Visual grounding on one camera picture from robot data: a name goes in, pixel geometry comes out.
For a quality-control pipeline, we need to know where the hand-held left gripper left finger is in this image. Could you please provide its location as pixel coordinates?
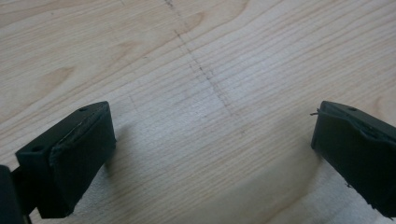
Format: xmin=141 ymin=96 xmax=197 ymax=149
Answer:
xmin=14 ymin=100 xmax=118 ymax=219

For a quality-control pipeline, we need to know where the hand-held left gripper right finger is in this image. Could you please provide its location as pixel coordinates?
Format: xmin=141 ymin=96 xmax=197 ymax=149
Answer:
xmin=309 ymin=100 xmax=396 ymax=218

